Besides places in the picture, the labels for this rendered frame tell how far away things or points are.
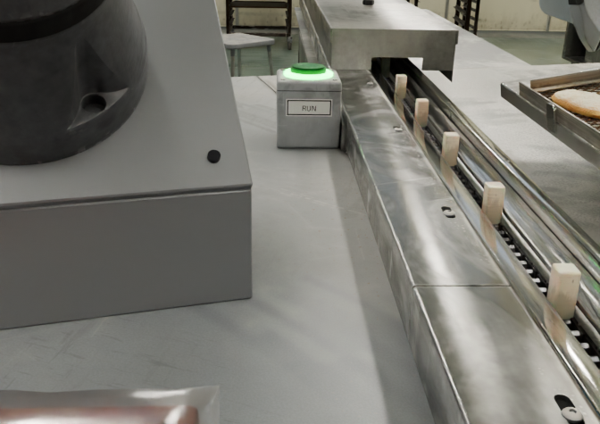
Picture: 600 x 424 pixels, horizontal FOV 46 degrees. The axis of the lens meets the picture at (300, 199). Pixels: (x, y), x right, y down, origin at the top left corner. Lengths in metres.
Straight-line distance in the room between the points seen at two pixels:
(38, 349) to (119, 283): 0.06
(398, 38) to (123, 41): 0.64
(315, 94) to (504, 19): 7.24
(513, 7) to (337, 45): 7.01
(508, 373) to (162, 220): 0.22
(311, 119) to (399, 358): 0.41
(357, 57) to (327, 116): 0.26
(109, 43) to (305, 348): 0.21
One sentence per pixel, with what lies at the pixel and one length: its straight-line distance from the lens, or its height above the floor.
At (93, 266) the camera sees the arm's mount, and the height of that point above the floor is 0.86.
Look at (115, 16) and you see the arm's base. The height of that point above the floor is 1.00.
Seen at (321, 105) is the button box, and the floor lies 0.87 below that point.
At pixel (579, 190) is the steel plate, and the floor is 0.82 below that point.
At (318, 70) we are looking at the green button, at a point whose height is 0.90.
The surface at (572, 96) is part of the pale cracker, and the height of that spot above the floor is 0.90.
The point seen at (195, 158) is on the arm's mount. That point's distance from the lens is 0.44.
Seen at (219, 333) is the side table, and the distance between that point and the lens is 0.43.
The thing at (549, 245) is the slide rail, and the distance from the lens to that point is 0.51.
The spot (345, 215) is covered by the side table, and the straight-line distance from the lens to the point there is 0.60.
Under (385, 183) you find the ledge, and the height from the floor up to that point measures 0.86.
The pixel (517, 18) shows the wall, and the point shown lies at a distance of 8.01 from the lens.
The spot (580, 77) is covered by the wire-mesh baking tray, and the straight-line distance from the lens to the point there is 0.82.
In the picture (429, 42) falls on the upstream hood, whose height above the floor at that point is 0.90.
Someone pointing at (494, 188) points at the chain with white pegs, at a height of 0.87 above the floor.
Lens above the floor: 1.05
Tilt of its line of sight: 21 degrees down
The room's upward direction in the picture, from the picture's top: 1 degrees clockwise
